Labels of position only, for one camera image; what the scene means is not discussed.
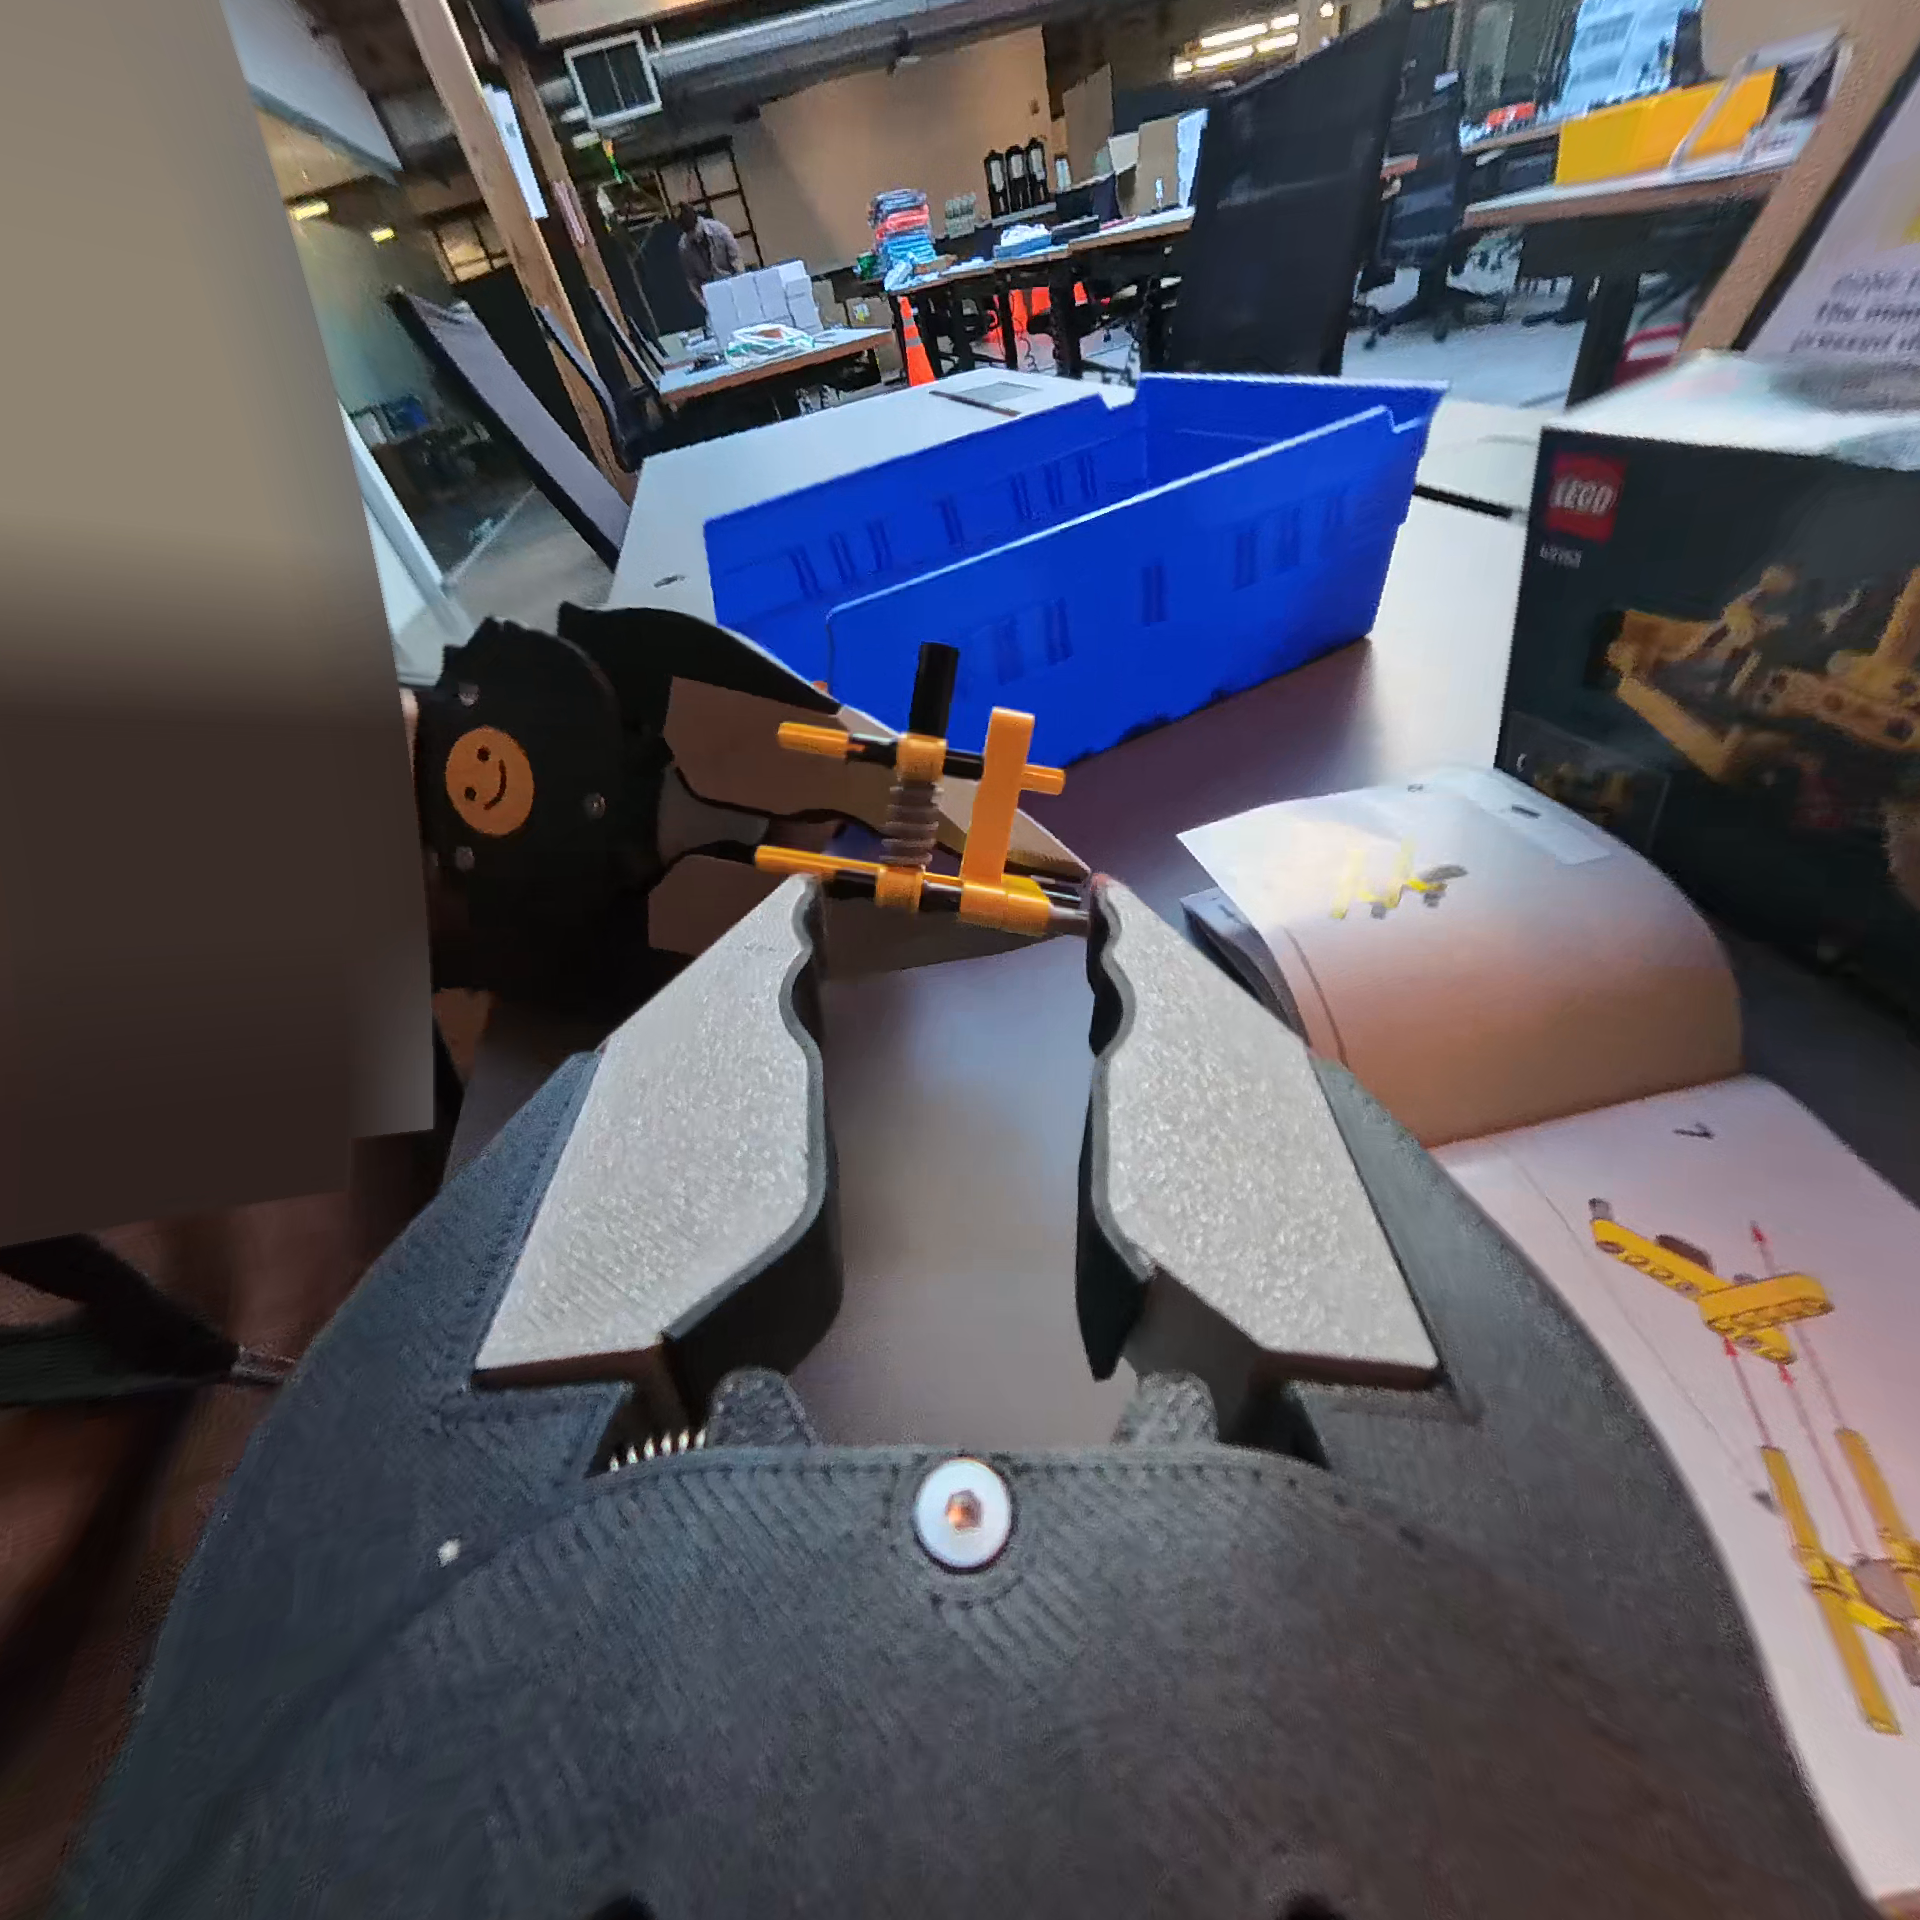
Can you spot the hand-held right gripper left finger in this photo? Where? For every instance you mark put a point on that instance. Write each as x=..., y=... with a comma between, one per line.
x=674, y=1185

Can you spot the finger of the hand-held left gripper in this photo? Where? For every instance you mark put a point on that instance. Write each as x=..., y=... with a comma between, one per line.
x=749, y=750
x=706, y=900

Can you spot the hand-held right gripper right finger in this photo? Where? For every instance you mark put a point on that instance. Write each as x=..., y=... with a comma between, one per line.
x=1260, y=1200

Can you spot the yellow lego assembly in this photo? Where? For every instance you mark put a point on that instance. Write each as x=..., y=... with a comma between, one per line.
x=997, y=812

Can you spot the lego instruction booklet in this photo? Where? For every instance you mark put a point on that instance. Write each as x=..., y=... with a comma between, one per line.
x=1500, y=962

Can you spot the black lego set box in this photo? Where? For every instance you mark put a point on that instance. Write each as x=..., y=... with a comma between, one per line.
x=1724, y=675

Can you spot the dark leaning board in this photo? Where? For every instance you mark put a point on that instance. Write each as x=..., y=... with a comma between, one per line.
x=512, y=436

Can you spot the wooden workbench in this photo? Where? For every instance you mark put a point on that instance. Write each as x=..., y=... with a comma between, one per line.
x=1078, y=239
x=1621, y=195
x=780, y=359

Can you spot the orange traffic cone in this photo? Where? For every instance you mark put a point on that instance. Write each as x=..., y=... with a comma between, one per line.
x=914, y=343

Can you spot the stack of white boxes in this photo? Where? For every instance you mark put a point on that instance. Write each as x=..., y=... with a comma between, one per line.
x=759, y=300

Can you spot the blue plastic bin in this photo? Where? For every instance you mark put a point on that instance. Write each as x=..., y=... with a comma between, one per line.
x=1199, y=568

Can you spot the stack of folded colourful cloths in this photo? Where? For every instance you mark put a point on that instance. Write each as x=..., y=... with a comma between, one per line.
x=898, y=233

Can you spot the black partition panel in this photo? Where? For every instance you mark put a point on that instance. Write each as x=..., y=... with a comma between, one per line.
x=1290, y=210

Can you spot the yellow plastic bin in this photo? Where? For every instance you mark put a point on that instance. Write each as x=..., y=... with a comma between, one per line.
x=1649, y=142

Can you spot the instruction poster board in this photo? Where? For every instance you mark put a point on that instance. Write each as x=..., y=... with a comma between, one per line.
x=1860, y=285

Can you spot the wooden post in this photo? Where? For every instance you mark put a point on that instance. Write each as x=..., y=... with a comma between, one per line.
x=564, y=330

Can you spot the wall air vent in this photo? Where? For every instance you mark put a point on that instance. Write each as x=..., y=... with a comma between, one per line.
x=613, y=80

